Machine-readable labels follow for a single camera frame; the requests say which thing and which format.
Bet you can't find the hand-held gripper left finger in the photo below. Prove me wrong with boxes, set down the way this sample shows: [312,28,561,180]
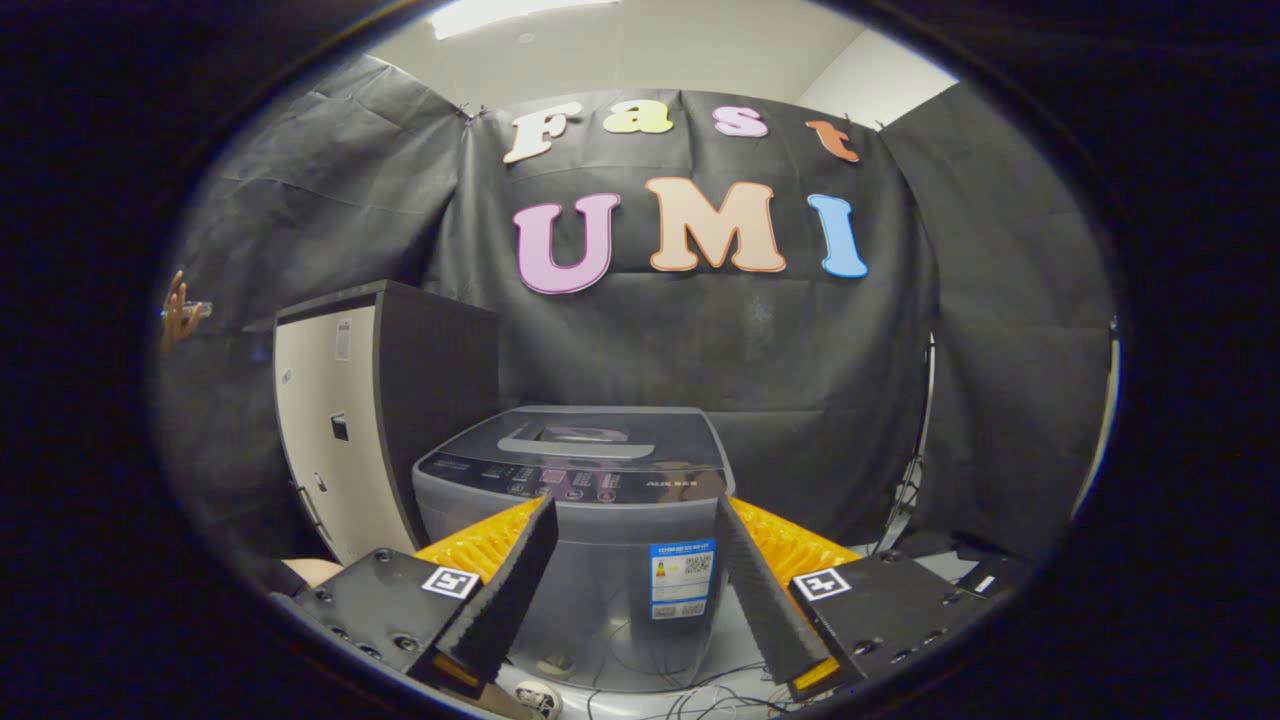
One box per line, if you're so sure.
[295,493,561,698]

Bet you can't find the black backdrop cloth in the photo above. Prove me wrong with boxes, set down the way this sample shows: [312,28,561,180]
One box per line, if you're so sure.
[155,50,1116,561]

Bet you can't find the tangle of black cables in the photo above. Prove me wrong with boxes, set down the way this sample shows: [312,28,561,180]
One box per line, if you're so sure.
[585,655,801,720]

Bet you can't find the dark cabinet with beige door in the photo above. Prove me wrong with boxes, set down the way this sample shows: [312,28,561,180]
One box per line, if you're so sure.
[273,280,501,566]

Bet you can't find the thin metal light stand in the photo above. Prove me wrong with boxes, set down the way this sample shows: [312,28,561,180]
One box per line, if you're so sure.
[880,335,937,551]

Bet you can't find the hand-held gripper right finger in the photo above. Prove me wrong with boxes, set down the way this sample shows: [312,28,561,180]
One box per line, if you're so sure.
[715,493,996,699]

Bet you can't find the grey top-load washing machine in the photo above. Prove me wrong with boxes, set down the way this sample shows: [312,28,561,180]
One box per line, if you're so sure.
[412,455,736,693]

